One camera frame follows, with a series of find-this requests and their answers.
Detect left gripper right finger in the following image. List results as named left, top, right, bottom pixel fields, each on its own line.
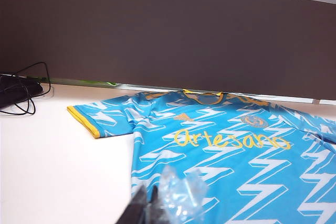
left=158, top=166, right=208, bottom=224

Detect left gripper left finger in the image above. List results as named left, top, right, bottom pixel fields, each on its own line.
left=123, top=184, right=161, bottom=224

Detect blue and yellow jersey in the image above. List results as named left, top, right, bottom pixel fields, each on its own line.
left=67, top=89, right=336, bottom=224

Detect green flat item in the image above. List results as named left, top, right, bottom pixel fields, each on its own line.
left=48, top=77, right=119, bottom=88

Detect brown desk divider panel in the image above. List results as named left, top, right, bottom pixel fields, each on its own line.
left=0, top=0, right=336, bottom=104

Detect flat black desk device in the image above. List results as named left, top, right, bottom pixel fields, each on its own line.
left=0, top=74, right=44, bottom=110

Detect thin black cable loops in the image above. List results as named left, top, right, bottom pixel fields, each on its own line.
left=0, top=62, right=51, bottom=116

